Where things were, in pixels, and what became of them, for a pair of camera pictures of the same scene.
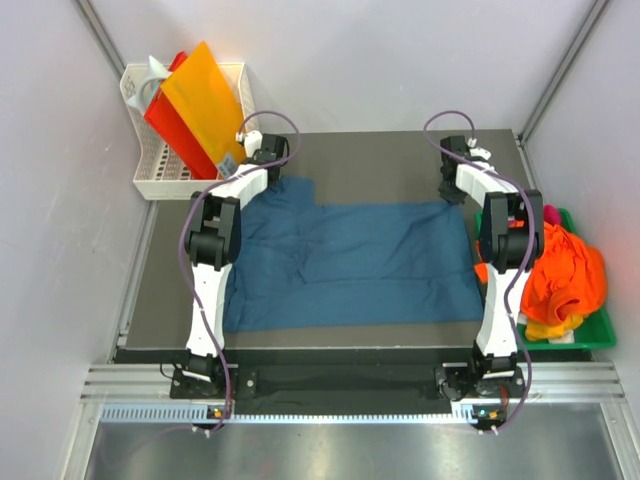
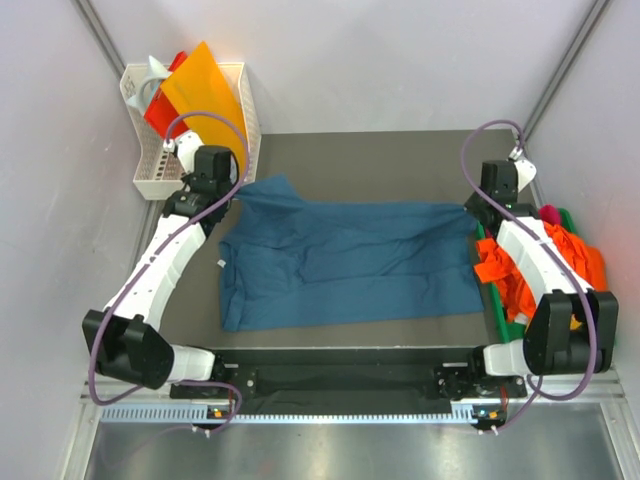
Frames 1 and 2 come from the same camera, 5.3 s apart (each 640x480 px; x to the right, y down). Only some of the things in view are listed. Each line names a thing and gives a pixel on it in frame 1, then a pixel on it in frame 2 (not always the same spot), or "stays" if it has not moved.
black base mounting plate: x=282 y=376 stays
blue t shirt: x=305 y=264 stays
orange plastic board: x=202 y=99 stays
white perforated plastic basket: x=156 y=174 stays
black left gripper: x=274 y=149 -> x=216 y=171
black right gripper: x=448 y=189 -> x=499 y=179
